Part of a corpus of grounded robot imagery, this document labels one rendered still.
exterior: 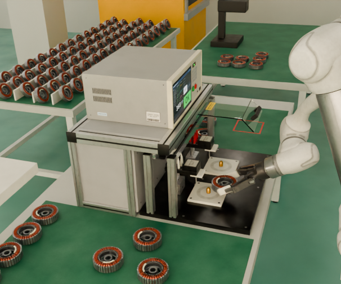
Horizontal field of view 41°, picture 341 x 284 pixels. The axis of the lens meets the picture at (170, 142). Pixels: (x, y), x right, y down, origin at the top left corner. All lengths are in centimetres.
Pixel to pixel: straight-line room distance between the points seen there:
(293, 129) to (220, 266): 62
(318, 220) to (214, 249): 158
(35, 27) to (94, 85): 395
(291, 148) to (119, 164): 69
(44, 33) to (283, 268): 405
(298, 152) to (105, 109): 80
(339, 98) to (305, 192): 217
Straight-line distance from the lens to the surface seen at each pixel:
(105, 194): 197
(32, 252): 186
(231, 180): 199
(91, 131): 186
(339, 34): 139
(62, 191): 218
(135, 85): 181
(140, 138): 176
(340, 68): 137
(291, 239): 306
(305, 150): 181
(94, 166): 191
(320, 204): 342
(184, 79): 191
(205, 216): 191
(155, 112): 182
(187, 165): 195
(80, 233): 190
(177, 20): 551
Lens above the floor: 191
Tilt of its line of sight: 27 degrees down
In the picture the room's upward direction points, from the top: 2 degrees counter-clockwise
